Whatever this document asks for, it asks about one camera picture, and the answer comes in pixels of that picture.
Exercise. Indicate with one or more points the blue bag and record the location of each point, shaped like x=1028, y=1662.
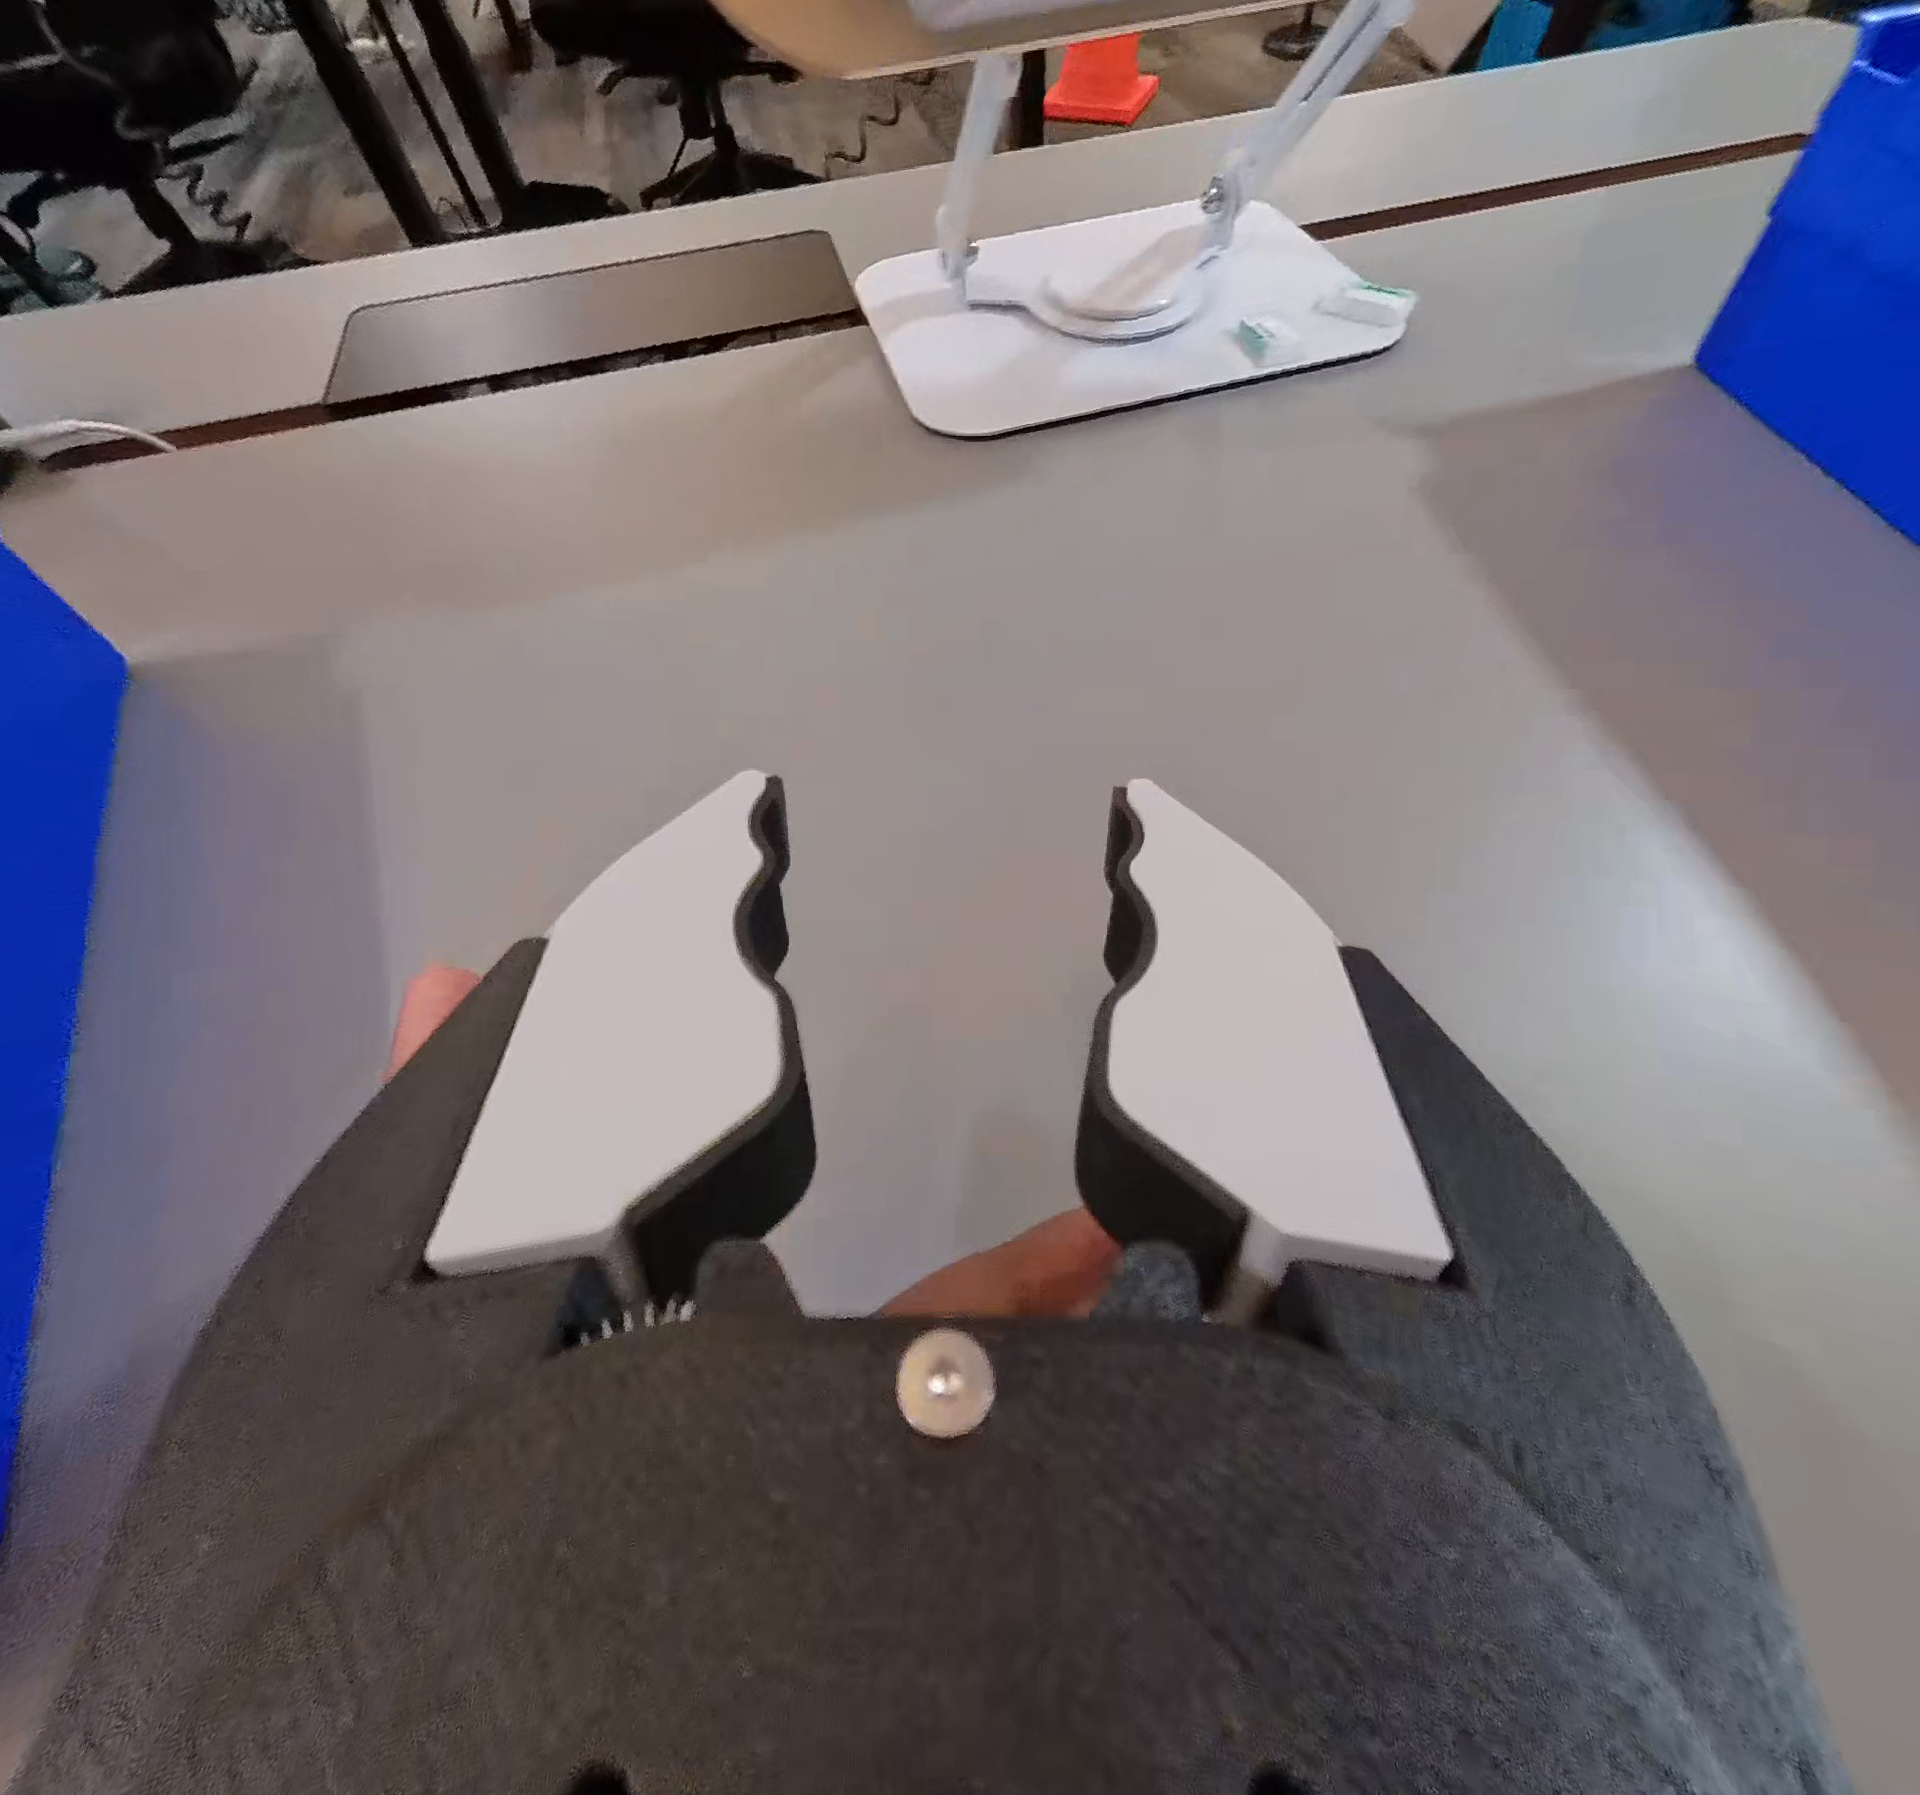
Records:
x=1605, y=19

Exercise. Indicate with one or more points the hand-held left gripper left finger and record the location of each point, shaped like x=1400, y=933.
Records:
x=615, y=1076

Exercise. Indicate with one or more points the orange traffic cone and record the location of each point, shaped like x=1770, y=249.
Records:
x=1102, y=79

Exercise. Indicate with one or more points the white metal document stand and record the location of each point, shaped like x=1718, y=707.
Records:
x=1051, y=385

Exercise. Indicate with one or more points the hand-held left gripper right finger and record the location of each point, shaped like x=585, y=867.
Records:
x=1274, y=1090

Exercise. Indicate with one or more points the grey desk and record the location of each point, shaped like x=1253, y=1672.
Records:
x=900, y=597

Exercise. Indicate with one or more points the blue plastic bin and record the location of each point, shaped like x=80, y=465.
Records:
x=44, y=927
x=1831, y=325

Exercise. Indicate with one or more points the black office chair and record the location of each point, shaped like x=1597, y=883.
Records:
x=90, y=131
x=660, y=41

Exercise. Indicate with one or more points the person's left hand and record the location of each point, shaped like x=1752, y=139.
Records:
x=1021, y=1278

